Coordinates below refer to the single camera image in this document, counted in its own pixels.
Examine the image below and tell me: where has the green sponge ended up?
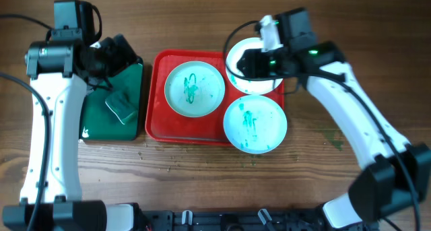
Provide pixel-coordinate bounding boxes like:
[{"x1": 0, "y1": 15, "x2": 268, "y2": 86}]
[{"x1": 105, "y1": 91, "x2": 137, "y2": 125}]

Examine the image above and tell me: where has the white plate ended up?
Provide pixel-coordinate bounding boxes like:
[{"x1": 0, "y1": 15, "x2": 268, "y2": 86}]
[{"x1": 164, "y1": 61, "x2": 226, "y2": 118}]

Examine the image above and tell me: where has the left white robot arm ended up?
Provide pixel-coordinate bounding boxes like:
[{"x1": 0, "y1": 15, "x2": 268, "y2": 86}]
[{"x1": 3, "y1": 0, "x2": 151, "y2": 230}]

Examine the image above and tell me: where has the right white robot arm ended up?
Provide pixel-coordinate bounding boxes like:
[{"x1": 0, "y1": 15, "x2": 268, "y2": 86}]
[{"x1": 234, "y1": 7, "x2": 430, "y2": 230}]

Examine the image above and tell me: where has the dark green water tray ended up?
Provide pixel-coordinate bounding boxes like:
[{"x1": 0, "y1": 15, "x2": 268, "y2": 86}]
[{"x1": 79, "y1": 59, "x2": 145, "y2": 141}]

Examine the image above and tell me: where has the red plastic tray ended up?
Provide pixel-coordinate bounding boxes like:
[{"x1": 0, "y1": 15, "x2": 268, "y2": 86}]
[{"x1": 145, "y1": 48, "x2": 286, "y2": 147}]

